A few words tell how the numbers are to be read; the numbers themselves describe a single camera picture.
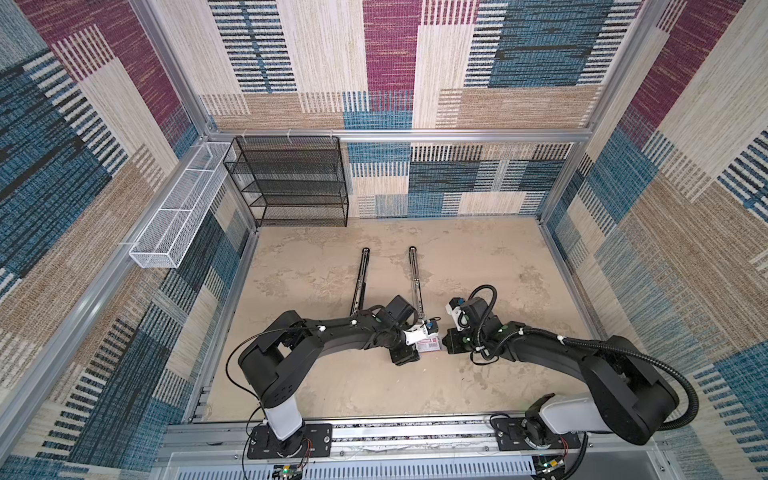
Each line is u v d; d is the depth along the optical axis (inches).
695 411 15.9
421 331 30.6
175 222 37.0
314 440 28.8
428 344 34.9
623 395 16.9
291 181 43.5
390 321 27.9
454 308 32.8
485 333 27.4
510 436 28.7
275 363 18.5
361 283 39.9
